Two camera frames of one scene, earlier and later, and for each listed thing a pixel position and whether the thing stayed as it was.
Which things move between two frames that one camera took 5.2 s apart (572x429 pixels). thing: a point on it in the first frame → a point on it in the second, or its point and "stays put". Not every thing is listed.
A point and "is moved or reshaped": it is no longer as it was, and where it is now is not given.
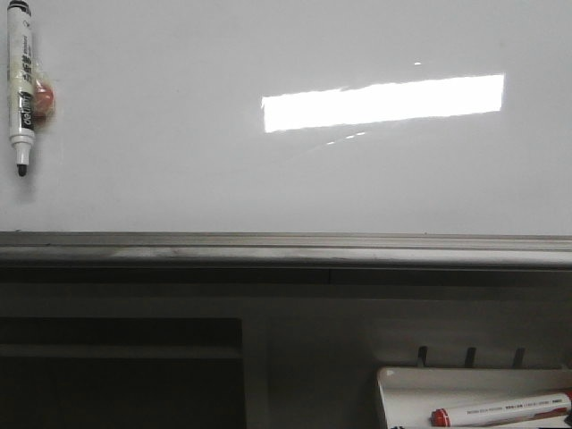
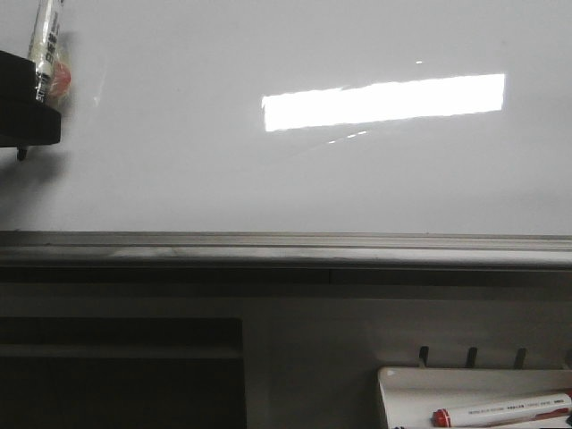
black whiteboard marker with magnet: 30,97 is moved or reshaped
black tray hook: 518,357 stays put
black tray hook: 423,353 stays put
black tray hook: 468,362 stays put
